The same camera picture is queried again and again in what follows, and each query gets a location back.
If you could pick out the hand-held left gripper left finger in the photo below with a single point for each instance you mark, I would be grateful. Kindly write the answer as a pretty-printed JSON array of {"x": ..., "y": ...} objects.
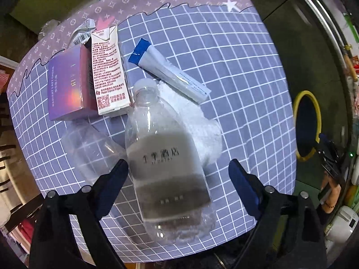
[{"x": 112, "y": 183}]

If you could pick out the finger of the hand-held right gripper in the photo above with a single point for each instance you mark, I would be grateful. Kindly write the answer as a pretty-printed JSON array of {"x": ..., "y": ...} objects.
[{"x": 323, "y": 140}]

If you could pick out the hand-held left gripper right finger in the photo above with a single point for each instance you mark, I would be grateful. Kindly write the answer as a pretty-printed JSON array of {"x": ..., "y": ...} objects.
[{"x": 244, "y": 186}]

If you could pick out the yellow-rimmed trash bin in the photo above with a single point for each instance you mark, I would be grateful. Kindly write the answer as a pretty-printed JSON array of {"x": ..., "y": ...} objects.
[{"x": 307, "y": 126}]

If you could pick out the clear plastic water bottle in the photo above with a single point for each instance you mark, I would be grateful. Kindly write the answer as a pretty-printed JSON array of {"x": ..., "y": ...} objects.
[{"x": 165, "y": 157}]

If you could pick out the white red-print milk carton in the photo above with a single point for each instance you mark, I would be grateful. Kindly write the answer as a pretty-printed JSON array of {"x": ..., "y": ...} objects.
[{"x": 108, "y": 70}]

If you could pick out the person's right forearm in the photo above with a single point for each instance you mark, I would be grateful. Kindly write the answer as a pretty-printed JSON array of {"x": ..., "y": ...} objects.
[{"x": 332, "y": 194}]

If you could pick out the clear plastic cup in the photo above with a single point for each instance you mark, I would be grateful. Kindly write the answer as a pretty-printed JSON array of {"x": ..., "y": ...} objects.
[{"x": 89, "y": 151}]

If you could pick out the white appliance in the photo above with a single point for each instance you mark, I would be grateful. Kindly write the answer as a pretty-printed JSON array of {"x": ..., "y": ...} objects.
[{"x": 342, "y": 224}]

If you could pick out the white paper tissue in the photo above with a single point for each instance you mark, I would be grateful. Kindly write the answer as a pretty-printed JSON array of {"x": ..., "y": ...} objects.
[{"x": 196, "y": 129}]

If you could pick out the purple iridescent cosmetic box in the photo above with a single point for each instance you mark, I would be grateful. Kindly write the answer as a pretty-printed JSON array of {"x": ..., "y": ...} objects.
[{"x": 66, "y": 86}]

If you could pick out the white tube with blue end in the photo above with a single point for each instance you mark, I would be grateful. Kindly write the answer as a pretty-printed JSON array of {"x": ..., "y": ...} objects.
[{"x": 165, "y": 70}]

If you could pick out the crumpled silver snack packet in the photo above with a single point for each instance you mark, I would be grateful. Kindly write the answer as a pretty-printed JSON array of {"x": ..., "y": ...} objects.
[{"x": 84, "y": 29}]

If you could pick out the clear plastic bag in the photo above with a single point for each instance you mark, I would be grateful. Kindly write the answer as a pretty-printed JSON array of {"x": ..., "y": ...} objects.
[{"x": 50, "y": 28}]

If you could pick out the green kitchen cabinet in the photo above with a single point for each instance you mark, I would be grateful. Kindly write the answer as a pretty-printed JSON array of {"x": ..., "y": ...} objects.
[{"x": 33, "y": 8}]

